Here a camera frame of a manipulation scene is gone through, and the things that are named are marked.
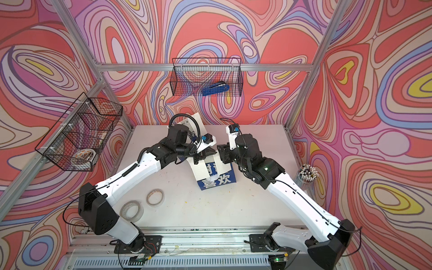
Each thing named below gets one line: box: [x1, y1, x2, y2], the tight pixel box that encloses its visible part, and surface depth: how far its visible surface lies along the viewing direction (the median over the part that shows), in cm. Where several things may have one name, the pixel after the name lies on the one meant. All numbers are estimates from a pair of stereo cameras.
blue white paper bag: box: [186, 152, 237, 191], surface depth 80 cm
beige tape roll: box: [146, 188, 165, 207], surface depth 88 cm
